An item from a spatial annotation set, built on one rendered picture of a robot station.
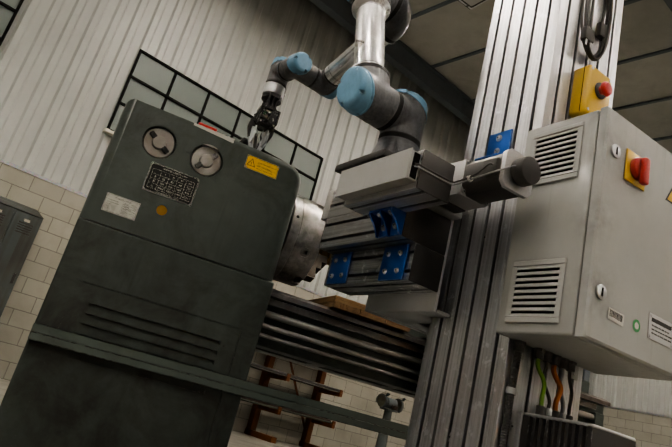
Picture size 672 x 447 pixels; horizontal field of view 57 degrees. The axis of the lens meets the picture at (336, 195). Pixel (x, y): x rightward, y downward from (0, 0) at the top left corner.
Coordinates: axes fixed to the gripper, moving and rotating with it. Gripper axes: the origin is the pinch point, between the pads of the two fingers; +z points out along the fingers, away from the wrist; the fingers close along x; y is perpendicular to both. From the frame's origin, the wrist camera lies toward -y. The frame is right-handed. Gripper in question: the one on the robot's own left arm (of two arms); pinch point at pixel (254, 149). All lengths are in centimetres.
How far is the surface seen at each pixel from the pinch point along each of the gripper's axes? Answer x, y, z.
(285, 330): 27, 4, 56
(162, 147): -29.1, 13.8, 15.9
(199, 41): -6, -688, -408
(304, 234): 24.6, 3.6, 23.2
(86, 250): -38, 14, 52
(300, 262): 27.0, 0.2, 32.0
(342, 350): 48, 4, 56
